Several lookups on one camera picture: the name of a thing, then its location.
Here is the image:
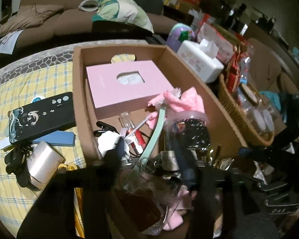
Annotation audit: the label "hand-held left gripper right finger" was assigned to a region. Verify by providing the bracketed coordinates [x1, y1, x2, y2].
[174, 149, 279, 239]

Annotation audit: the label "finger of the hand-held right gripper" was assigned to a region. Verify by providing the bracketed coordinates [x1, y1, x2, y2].
[238, 146, 292, 167]

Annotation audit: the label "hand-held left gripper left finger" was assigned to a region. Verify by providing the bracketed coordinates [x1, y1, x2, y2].
[17, 151, 120, 239]

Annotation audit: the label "small metal scissors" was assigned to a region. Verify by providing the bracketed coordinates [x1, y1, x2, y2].
[133, 157, 156, 180]

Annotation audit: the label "cardboard box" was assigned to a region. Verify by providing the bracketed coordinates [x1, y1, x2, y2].
[72, 44, 248, 239]

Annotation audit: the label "white crumpled tissue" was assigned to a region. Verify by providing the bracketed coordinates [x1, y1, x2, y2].
[98, 131, 130, 160]

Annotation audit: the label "grey thread spool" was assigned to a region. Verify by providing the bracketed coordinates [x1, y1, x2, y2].
[162, 151, 180, 172]

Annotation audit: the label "clear red cosmetic tube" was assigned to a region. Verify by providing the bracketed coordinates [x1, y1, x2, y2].
[118, 112, 146, 155]

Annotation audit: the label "clear glass jar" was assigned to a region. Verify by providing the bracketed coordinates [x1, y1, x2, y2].
[249, 105, 274, 133]

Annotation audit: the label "gold foil wrapper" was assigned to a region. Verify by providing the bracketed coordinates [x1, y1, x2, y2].
[207, 144, 235, 170]

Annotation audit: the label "gold shiny trinket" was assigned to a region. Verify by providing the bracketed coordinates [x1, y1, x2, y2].
[58, 163, 78, 172]

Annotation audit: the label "clear plastic cup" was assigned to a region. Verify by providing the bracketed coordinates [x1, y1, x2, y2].
[164, 112, 212, 155]

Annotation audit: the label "pink cloth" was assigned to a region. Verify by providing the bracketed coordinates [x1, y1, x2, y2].
[147, 87, 205, 120]
[162, 187, 197, 231]

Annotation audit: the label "mint green hair band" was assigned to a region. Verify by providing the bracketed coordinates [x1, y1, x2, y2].
[137, 105, 168, 162]

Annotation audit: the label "wicker basket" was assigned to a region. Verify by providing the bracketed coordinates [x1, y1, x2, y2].
[218, 73, 274, 147]

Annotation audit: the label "dark brown pouch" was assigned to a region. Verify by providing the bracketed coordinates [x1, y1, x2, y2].
[115, 189, 165, 234]

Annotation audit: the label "blue nail file block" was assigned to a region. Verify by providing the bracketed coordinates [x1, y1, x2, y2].
[32, 131, 75, 148]

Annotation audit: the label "brown lidded glass jar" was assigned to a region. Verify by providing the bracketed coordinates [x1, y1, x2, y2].
[239, 83, 262, 107]

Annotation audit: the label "silver cylindrical container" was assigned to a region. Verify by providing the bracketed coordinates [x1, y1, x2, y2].
[27, 140, 65, 192]

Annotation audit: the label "pink box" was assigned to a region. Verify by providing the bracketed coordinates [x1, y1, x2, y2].
[86, 60, 175, 120]

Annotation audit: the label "black printed phone case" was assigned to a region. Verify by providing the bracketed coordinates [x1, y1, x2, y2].
[8, 92, 76, 142]

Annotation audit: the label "red snack packet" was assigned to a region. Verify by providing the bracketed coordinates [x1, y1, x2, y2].
[225, 52, 247, 92]

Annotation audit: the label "clear plastic bottle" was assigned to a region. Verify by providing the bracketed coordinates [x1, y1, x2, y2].
[239, 55, 252, 85]

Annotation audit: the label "pale yellow card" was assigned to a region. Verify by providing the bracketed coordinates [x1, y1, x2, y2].
[111, 53, 136, 64]

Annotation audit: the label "yellow checked cloth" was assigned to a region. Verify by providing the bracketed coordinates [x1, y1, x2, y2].
[0, 61, 100, 239]

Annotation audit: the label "white tissue box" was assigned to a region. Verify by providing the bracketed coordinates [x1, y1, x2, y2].
[176, 40, 225, 83]

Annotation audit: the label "black remote control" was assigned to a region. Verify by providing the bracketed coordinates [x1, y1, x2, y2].
[146, 35, 166, 46]

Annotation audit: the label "purple round container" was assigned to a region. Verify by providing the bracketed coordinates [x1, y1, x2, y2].
[166, 23, 196, 51]

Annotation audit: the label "green printed pillow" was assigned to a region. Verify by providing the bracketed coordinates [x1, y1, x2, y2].
[92, 0, 155, 33]

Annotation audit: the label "printed paper sheet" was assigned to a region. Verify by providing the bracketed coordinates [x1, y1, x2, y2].
[0, 31, 22, 55]

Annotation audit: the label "white tape roll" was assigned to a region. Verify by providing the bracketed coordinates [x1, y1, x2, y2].
[79, 0, 99, 12]

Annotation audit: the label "black cushion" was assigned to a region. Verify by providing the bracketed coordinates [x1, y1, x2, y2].
[132, 0, 163, 15]

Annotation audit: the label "brown blanket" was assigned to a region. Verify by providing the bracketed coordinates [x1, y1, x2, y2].
[0, 4, 64, 36]

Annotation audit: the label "black tangled strap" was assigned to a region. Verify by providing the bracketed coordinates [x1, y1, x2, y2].
[4, 144, 40, 187]

